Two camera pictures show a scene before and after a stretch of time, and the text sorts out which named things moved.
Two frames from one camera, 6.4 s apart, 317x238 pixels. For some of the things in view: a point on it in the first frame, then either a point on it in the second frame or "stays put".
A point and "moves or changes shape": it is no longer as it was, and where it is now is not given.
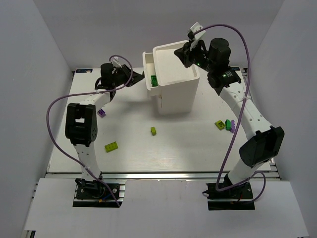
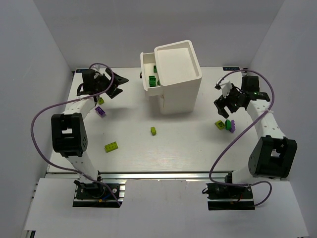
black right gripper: x=187 y=55 to x=228 y=101
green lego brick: x=228 y=124 stays put
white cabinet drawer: x=150 y=74 moves or changes shape
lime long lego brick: x=111 y=147 stays put
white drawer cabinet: x=168 y=78 stays put
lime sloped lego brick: x=220 y=124 stays put
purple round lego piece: x=233 y=126 stays put
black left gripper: x=127 y=76 to x=107 y=83
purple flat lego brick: x=101 y=113 stays put
